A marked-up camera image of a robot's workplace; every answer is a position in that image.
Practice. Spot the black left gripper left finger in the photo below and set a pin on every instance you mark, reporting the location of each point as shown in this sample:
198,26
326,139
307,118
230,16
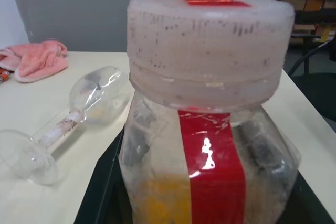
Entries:
105,182

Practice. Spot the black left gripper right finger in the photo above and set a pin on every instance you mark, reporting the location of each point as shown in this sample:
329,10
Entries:
315,211

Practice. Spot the clear wine glass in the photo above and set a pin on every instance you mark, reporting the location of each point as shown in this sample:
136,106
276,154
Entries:
102,95

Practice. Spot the clear bottle with white cap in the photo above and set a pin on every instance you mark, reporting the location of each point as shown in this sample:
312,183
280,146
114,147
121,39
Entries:
210,51

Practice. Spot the black chair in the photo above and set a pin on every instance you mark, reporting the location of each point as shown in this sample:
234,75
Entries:
315,82

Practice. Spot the pink towel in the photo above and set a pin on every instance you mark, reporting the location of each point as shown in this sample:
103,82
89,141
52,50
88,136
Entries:
39,58

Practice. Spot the grey partition panel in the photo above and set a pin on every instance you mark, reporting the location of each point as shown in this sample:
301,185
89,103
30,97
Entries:
92,11

